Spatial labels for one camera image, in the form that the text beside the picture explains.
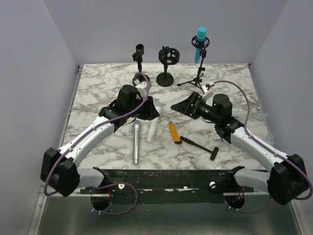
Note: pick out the cyan blue microphone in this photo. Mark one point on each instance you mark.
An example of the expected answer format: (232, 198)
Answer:
(200, 38)

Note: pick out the black hammer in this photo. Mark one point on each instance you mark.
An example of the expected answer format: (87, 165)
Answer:
(213, 152)

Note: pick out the white microphone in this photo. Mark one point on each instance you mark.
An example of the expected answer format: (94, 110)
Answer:
(153, 124)

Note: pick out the black tripod microphone stand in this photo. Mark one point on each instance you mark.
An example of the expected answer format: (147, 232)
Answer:
(197, 80)

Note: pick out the black clip microphone stand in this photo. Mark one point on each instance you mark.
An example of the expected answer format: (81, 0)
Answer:
(137, 57)

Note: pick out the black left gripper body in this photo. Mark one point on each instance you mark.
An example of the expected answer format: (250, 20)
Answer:
(142, 112)

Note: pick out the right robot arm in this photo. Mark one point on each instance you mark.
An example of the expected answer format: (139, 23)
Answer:
(284, 178)

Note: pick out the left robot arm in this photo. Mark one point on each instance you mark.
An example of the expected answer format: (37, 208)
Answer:
(60, 167)

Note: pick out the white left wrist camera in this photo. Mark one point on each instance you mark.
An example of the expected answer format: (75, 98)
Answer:
(143, 88)

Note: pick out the orange utility knife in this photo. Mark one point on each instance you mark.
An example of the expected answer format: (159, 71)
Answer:
(174, 133)

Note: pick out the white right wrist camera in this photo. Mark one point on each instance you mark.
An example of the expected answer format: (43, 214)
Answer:
(207, 90)

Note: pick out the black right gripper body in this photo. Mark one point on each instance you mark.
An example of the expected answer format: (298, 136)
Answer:
(200, 107)

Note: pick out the grey silver microphone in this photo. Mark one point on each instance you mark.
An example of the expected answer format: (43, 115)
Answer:
(136, 141)

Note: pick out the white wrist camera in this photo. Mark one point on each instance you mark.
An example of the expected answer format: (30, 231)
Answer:
(207, 90)
(143, 88)

